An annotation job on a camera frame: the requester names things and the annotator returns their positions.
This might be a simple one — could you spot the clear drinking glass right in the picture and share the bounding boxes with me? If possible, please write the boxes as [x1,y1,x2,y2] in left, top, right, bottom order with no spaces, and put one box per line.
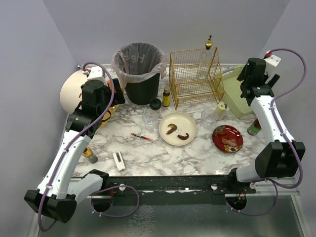
[200,109,217,129]

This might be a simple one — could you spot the cream cylindrical drawer box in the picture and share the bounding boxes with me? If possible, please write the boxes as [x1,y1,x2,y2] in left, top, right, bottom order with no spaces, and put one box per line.
[60,71,87,114]

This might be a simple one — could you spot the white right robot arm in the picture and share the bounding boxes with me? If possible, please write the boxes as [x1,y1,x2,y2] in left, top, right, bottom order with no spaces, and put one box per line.
[230,50,306,189]

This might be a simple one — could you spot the brown shrimp piece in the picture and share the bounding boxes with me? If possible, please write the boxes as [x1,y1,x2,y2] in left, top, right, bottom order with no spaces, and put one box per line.
[166,123,177,135]

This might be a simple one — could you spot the clear drinking glass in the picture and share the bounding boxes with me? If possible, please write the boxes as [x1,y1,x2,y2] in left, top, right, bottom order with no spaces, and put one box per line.
[142,112,158,131]
[200,109,217,129]

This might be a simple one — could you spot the green sauce bottle yellow cap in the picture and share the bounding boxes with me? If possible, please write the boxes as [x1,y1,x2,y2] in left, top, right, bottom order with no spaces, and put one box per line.
[247,119,261,136]

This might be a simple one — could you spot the clear oil bottle gold cap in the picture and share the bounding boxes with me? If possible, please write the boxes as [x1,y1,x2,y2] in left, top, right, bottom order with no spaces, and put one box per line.
[197,35,214,80]

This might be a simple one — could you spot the dark red sausage piece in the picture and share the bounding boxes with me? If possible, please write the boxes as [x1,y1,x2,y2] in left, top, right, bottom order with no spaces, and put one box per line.
[177,133,190,140]

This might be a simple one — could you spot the black mounting rail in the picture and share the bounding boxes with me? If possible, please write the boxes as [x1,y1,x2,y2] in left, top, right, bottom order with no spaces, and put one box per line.
[90,175,256,208]

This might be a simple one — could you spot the black trash bin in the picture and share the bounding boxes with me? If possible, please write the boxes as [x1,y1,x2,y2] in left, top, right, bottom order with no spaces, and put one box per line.
[123,74,161,105]

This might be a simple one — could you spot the black lid glass jar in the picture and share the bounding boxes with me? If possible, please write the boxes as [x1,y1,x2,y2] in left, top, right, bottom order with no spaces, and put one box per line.
[149,98,162,118]

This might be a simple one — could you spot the meat scraps on red plate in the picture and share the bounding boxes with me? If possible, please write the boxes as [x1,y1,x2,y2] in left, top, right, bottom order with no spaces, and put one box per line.
[217,130,237,147]

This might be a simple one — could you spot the pink plastic bin liner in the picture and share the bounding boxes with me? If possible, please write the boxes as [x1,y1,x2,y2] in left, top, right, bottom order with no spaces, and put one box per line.
[111,42,167,88]

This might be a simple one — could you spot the red pen tube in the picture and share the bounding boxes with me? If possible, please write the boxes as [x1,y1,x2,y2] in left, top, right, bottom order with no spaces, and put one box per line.
[131,133,157,142]

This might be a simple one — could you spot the gold wire rack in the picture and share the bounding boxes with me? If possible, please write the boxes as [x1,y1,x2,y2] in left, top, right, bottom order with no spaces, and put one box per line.
[169,47,225,109]

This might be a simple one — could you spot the pale green perforated basket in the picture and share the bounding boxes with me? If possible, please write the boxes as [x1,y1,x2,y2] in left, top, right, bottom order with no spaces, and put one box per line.
[222,66,253,119]

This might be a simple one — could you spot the clear drinking glass left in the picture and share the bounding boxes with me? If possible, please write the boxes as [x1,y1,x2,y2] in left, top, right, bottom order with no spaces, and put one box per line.
[142,112,158,131]

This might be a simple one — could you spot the cream cylindrical shaker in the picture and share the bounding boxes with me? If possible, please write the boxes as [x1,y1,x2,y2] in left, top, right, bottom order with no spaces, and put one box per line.
[214,102,227,121]

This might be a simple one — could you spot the orange yellow drawer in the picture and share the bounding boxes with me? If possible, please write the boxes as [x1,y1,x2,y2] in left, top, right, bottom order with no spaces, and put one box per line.
[99,105,119,128]

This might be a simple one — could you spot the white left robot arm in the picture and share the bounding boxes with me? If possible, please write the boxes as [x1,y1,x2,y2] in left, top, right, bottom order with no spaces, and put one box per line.
[24,63,125,224]

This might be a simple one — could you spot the amber spice jar grey lid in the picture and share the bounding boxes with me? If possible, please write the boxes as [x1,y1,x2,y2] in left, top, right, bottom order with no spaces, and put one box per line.
[82,147,98,163]

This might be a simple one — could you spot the small yellow label bottle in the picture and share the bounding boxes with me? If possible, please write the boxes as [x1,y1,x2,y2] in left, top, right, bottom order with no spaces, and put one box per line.
[162,85,170,107]

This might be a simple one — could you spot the red floral small plate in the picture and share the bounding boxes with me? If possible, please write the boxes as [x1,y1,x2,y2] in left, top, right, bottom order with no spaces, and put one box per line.
[212,125,243,154]

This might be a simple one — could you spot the white rectangular device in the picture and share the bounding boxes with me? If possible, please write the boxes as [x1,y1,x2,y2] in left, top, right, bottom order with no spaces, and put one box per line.
[113,151,126,172]

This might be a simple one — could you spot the cream round plate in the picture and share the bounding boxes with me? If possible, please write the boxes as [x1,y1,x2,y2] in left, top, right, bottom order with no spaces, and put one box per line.
[158,112,197,146]

